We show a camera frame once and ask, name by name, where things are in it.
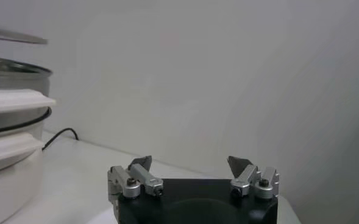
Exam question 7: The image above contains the stainless steel steamer basket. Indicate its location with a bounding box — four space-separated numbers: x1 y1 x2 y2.
0 55 57 135

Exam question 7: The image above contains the white electric cooker base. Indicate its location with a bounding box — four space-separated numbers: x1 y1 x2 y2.
0 121 46 224

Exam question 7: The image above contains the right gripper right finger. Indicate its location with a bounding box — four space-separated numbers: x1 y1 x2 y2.
227 155 280 200

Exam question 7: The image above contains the white work table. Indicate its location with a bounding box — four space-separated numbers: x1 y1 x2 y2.
2 130 302 224

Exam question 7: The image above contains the black cooker power cord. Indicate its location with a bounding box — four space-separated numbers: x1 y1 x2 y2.
41 127 80 152

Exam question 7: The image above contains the round glass lid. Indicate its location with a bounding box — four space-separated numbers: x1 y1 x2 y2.
0 26 49 46

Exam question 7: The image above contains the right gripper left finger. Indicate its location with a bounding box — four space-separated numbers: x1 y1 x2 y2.
107 155 165 211

